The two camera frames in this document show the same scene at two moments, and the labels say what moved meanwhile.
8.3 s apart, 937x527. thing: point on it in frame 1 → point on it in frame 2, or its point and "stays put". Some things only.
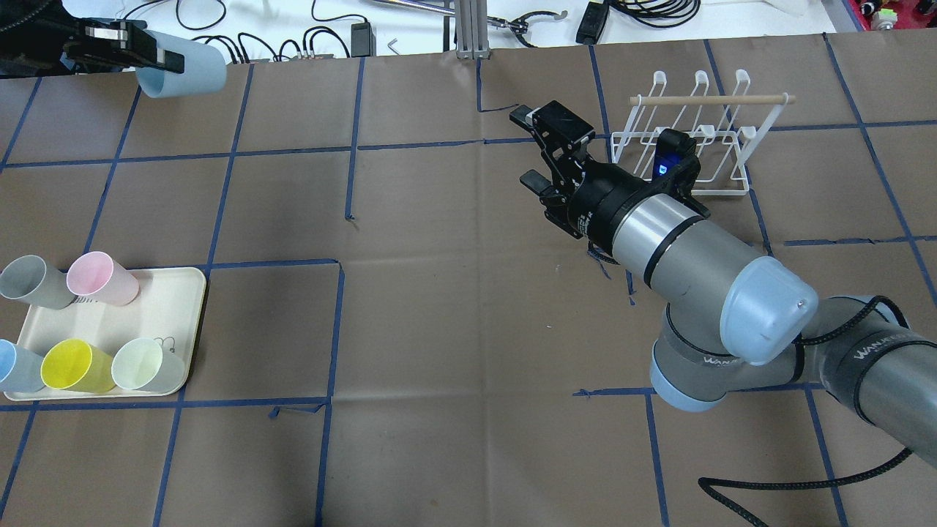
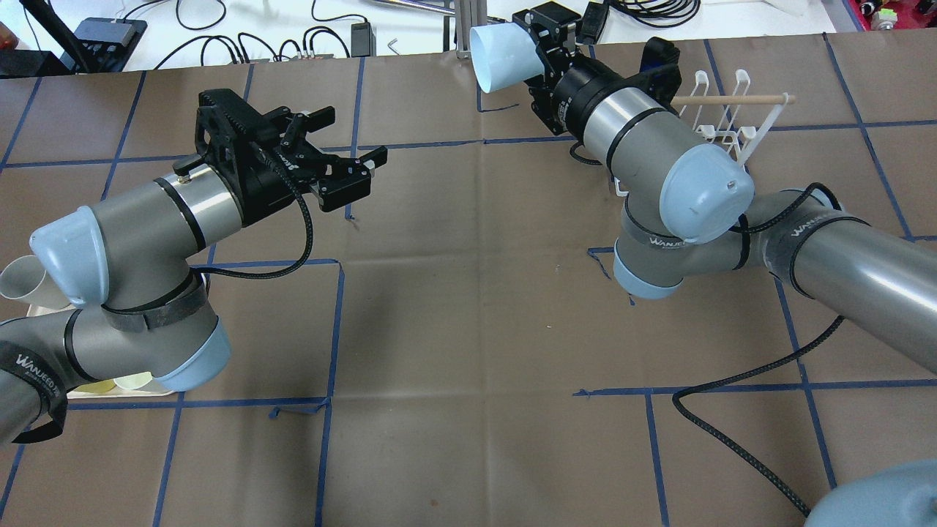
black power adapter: [592, 23] stays put
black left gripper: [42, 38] → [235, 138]
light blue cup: [205, 69] → [503, 55]
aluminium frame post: [472, 30] stays put
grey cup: [28, 279] stays put
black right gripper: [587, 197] → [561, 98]
